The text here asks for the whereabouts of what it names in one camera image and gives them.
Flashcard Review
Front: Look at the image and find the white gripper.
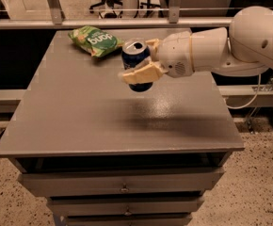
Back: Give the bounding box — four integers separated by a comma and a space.
118, 31, 194, 85

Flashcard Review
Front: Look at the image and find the blue pepsi can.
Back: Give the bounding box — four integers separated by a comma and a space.
121, 39, 153, 92

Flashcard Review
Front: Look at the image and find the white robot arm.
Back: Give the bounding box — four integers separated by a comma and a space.
119, 7, 273, 85

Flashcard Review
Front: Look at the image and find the green chip bag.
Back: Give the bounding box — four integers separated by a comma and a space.
68, 26, 124, 57

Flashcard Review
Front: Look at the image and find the black office chair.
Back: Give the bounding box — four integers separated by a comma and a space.
89, 0, 118, 18

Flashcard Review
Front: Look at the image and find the grey drawer cabinet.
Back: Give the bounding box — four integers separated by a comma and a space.
0, 31, 243, 226

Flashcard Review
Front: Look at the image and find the metal railing frame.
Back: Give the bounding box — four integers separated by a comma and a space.
0, 0, 233, 30

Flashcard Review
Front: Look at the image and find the white cable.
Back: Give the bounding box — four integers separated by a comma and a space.
224, 73, 263, 110

